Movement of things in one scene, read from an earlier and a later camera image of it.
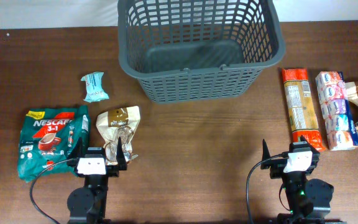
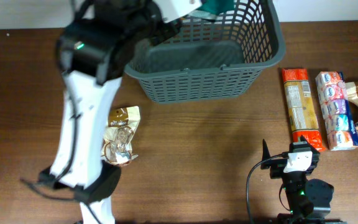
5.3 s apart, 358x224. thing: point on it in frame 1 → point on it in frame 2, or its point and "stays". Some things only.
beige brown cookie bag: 117,123 stays
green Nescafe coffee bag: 47,137 → 212,9
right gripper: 276,169 stays
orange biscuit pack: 302,114 stays
